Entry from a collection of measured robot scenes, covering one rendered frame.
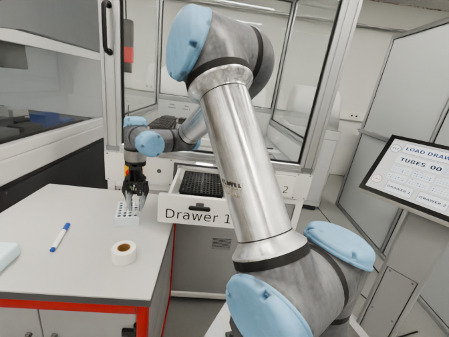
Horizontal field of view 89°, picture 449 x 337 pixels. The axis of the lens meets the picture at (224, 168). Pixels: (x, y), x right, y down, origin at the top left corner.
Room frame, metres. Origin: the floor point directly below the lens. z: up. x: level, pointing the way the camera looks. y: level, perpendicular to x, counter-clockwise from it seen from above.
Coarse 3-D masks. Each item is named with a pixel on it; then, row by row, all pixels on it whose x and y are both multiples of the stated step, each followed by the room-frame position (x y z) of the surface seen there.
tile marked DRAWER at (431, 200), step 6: (420, 192) 0.85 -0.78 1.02; (420, 198) 0.83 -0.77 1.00; (426, 198) 0.82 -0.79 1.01; (432, 198) 0.82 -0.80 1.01; (438, 198) 0.81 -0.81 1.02; (426, 204) 0.81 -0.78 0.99; (432, 204) 0.80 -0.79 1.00; (438, 204) 0.79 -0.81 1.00; (444, 204) 0.78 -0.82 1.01; (444, 210) 0.77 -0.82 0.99
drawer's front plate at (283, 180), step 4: (276, 176) 1.06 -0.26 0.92; (280, 176) 1.06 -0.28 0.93; (284, 176) 1.06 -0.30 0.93; (288, 176) 1.07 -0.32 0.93; (292, 176) 1.08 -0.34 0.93; (280, 180) 1.06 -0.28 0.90; (284, 180) 1.06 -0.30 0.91; (288, 180) 1.06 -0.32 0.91; (292, 180) 1.07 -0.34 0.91; (280, 184) 1.06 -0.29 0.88; (284, 184) 1.06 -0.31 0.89; (288, 184) 1.06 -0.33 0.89; (292, 184) 1.07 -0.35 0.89; (280, 188) 1.06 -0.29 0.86; (284, 188) 1.06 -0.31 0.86; (288, 188) 1.06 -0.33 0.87; (292, 188) 1.07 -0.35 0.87; (288, 192) 1.07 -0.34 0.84; (292, 192) 1.07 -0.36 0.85; (284, 196) 1.06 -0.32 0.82; (288, 196) 1.07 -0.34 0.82
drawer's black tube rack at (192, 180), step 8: (184, 176) 0.96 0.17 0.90; (192, 176) 0.96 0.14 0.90; (200, 176) 0.98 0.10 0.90; (208, 176) 0.99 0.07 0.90; (216, 176) 1.01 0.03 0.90; (184, 184) 0.86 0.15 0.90; (192, 184) 0.87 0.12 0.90; (200, 184) 0.89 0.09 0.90; (208, 184) 0.90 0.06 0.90; (216, 184) 0.91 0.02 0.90; (216, 192) 0.83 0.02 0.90
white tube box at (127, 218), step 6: (120, 204) 0.80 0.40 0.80; (132, 204) 0.82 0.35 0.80; (138, 204) 0.82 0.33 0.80; (120, 210) 0.77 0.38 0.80; (132, 210) 0.77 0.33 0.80; (138, 210) 0.78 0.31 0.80; (120, 216) 0.72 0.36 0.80; (126, 216) 0.73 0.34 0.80; (132, 216) 0.73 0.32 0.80; (138, 216) 0.74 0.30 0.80; (120, 222) 0.71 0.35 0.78; (126, 222) 0.72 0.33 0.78; (132, 222) 0.73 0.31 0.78; (138, 222) 0.73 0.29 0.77
